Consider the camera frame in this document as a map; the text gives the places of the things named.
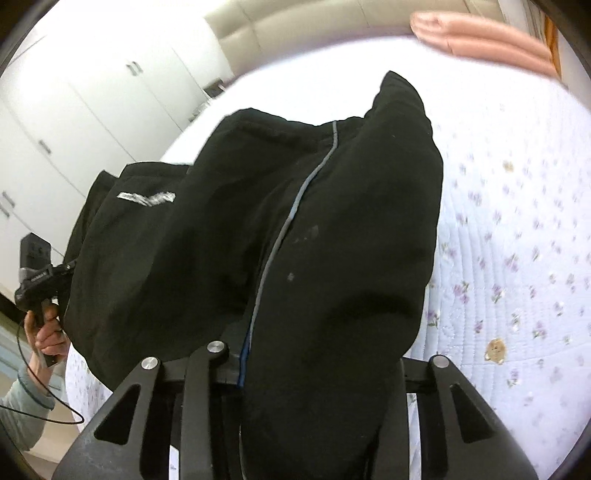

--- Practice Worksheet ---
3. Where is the beige padded headboard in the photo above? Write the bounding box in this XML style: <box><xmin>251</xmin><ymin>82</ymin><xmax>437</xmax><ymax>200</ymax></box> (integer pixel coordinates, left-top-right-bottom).
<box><xmin>203</xmin><ymin>0</ymin><xmax>509</xmax><ymax>78</ymax></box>

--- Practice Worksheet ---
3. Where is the pink pillow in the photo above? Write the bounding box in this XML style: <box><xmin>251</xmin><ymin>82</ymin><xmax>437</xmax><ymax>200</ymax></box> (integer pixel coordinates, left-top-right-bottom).
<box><xmin>410</xmin><ymin>11</ymin><xmax>560</xmax><ymax>80</ymax></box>

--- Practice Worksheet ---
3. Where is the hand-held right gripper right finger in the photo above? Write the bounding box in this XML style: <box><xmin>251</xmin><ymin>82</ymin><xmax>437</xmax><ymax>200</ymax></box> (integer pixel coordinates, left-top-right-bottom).
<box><xmin>396</xmin><ymin>354</ymin><xmax>497</xmax><ymax>480</ymax></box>

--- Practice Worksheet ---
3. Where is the person's left forearm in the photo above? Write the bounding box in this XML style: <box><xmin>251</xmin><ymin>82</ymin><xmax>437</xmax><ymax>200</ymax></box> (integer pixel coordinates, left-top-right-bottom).
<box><xmin>0</xmin><ymin>364</ymin><xmax>57</xmax><ymax>452</ymax></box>

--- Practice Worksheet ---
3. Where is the person's left hand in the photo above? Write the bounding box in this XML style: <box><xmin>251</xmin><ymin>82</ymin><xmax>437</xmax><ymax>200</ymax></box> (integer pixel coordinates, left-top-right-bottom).
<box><xmin>23</xmin><ymin>302</ymin><xmax>71</xmax><ymax>367</ymax></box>

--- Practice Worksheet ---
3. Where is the black cable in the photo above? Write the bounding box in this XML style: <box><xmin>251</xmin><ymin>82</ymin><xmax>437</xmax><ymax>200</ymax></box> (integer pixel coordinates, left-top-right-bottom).
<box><xmin>0</xmin><ymin>318</ymin><xmax>86</xmax><ymax>425</ymax></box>

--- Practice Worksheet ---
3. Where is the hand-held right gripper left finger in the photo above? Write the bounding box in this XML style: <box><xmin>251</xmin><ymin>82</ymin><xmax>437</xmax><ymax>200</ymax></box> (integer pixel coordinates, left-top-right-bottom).
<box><xmin>92</xmin><ymin>340</ymin><xmax>252</xmax><ymax>480</ymax></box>

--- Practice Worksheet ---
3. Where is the white wardrobe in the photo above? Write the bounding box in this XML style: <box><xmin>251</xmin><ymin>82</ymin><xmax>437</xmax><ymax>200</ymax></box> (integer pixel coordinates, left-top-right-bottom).
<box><xmin>0</xmin><ymin>28</ymin><xmax>232</xmax><ymax>296</ymax></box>

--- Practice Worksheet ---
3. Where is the dark bedside object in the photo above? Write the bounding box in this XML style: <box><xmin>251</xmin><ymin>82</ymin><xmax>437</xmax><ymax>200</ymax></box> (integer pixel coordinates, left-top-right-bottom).
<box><xmin>189</xmin><ymin>78</ymin><xmax>229</xmax><ymax>121</ymax></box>

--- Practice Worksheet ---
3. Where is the black hooded jacket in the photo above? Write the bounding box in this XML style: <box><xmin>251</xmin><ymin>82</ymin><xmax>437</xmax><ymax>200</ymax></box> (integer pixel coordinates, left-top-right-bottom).
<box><xmin>62</xmin><ymin>70</ymin><xmax>445</xmax><ymax>480</ymax></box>

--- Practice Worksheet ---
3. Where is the white floral quilted bed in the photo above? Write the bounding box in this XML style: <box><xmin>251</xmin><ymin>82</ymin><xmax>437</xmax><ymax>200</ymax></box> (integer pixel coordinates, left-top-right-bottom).
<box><xmin>65</xmin><ymin>34</ymin><xmax>591</xmax><ymax>480</ymax></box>

